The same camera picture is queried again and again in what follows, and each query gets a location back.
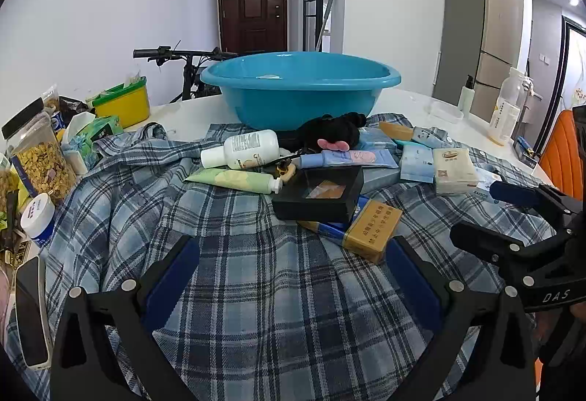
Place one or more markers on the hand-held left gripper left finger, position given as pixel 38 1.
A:
pixel 171 272

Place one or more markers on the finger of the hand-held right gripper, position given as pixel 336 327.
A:
pixel 485 245
pixel 512 195

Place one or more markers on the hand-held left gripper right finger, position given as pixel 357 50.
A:
pixel 414 279

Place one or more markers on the white blue box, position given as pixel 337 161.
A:
pixel 485 192

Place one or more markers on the white tissue pack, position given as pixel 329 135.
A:
pixel 455 169

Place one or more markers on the black box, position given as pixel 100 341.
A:
pixel 320 199

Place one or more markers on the white lotion bottle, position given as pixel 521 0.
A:
pixel 247 149

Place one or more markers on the blue plastic basin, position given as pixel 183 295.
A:
pixel 297 94

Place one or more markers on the white desktop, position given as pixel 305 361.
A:
pixel 412 101

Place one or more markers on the small blue box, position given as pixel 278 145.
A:
pixel 526 151

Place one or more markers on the golden brown box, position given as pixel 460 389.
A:
pixel 373 229

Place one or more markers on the orange chair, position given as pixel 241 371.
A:
pixel 561 149

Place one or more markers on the clear bottle white label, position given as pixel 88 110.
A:
pixel 506 112

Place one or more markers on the blue plaid shirt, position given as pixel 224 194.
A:
pixel 256 272

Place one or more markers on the light blue wipes packet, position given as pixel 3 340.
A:
pixel 416 165

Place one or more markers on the grey blue flat box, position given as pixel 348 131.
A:
pixel 380 179

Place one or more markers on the light blue patterned packet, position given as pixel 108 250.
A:
pixel 423 136

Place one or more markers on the clear plastic container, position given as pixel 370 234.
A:
pixel 444 112

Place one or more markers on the white pump bottle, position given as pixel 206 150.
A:
pixel 467 96

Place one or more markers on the pale green tube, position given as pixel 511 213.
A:
pixel 233 180

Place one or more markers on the light blue pink tube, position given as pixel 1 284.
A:
pixel 348 158

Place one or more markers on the white jar blue label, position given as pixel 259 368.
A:
pixel 39 217

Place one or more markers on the black smartphone white case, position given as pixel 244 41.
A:
pixel 29 314

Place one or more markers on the green tissue box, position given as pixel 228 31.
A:
pixel 96 130

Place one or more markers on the grey refrigerator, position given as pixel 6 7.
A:
pixel 480 34

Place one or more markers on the black plush toy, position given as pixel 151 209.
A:
pixel 329 130

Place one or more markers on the clear cereal jar black lid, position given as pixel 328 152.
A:
pixel 39 158

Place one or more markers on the yellow bin green rim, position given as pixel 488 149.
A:
pixel 123 103

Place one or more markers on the dark snack bag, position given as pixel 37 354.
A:
pixel 71 105

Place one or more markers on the black bicycle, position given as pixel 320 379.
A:
pixel 192 66

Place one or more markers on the mop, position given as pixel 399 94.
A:
pixel 322 25

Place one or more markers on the brown door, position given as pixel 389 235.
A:
pixel 252 4

